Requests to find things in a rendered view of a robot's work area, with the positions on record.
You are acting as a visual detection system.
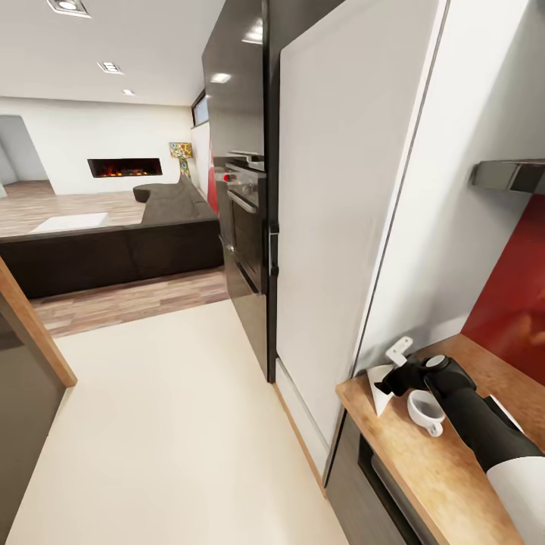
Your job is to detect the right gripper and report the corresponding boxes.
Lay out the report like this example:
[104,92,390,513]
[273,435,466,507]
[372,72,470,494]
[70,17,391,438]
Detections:
[374,353,421,396]

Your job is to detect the paper coffee filter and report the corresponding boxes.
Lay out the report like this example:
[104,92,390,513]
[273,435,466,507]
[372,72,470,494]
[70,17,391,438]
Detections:
[367,363,394,417]

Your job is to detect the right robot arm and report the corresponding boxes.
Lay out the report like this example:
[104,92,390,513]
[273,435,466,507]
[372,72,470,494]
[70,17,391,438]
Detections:
[374,336,545,545]

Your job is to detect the coffee cup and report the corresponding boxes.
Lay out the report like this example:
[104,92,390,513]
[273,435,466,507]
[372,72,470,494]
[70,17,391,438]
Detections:
[407,389,446,437]

